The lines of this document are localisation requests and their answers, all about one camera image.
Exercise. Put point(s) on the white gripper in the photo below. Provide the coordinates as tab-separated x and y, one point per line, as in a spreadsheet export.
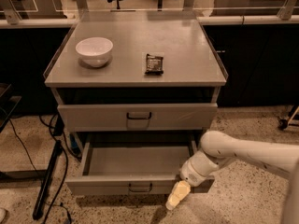
191	174

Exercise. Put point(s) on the grey drawer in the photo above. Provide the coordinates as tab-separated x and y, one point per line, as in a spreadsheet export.
131	163
140	117

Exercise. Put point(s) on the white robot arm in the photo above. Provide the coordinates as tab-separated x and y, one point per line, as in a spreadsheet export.
218	150

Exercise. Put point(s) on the grey top drawer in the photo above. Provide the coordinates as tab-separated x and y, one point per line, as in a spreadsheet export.
140	117

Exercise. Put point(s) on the grey drawer cabinet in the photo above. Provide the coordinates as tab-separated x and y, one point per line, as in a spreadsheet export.
193	73

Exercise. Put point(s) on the dark snack packet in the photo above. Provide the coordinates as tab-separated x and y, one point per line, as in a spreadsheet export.
154	65

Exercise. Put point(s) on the black desk leg bar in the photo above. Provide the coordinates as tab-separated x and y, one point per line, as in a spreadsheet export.
45	185

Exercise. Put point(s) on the white bowl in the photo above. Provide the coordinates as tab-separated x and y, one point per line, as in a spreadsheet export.
95	51

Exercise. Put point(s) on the black caster wheel frame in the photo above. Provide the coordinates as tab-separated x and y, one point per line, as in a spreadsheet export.
293	115

